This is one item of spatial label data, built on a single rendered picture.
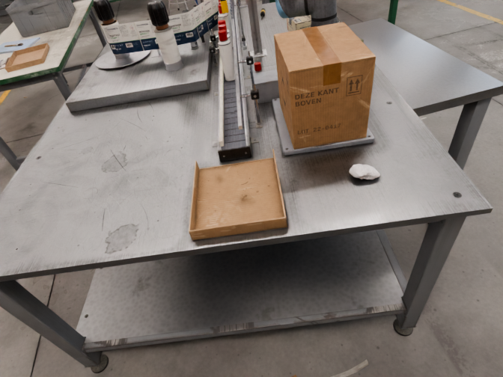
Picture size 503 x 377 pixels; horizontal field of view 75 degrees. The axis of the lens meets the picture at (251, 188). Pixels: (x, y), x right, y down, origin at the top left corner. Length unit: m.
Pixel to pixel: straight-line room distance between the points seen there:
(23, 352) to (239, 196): 1.47
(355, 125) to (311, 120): 0.15
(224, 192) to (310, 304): 0.66
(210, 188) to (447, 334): 1.21
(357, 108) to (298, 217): 0.39
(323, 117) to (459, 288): 1.14
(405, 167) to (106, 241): 0.90
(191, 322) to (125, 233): 0.61
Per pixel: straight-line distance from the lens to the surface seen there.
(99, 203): 1.17
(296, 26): 2.00
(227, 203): 0.98
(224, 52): 1.47
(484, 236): 2.11
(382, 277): 1.55
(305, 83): 0.98
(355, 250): 1.61
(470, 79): 1.59
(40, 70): 2.63
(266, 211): 0.93
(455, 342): 1.74
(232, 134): 1.16
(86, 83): 1.93
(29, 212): 1.30
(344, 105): 1.05
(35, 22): 3.51
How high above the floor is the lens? 1.52
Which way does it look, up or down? 43 degrees down
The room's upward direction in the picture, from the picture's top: 11 degrees counter-clockwise
